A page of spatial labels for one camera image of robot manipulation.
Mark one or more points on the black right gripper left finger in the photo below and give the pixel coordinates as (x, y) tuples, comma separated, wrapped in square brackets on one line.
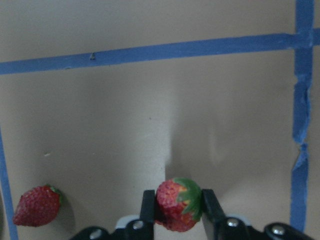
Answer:
[(147, 210)]

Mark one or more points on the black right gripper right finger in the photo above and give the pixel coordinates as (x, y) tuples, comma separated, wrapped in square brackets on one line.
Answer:
[(213, 214)]

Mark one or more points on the red strawberry with green leaves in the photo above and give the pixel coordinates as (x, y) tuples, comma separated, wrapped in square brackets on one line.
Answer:
[(179, 204)]

